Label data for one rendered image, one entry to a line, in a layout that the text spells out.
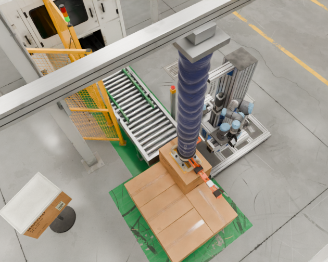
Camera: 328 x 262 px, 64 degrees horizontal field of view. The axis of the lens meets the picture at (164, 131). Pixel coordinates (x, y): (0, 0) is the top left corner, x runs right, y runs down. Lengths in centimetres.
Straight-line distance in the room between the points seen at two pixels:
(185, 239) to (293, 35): 494
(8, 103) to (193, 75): 114
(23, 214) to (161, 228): 162
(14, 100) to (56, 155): 348
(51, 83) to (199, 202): 267
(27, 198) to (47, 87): 231
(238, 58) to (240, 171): 212
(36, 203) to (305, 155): 402
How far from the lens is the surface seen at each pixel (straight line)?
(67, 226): 432
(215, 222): 356
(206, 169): 331
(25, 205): 351
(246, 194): 431
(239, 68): 278
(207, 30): 168
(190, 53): 164
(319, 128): 528
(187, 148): 287
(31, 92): 139
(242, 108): 299
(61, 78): 138
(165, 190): 362
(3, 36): 251
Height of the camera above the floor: 400
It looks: 60 degrees down
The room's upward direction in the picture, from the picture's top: 4 degrees counter-clockwise
